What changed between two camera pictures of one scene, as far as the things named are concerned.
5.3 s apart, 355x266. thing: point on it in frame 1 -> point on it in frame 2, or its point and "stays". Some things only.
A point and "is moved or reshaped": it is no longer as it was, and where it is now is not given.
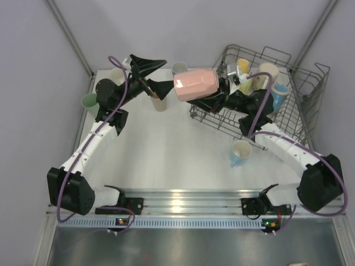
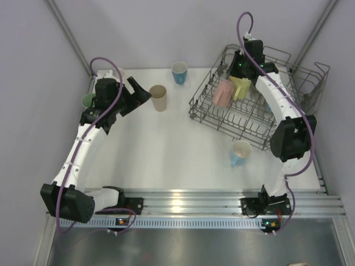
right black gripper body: [237, 101] -> [237, 68]
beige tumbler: [160, 105] stays
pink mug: [192, 84] is moved or reshaped
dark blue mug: [179, 67] stays
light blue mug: [242, 151] stays
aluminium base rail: [194, 203] stays
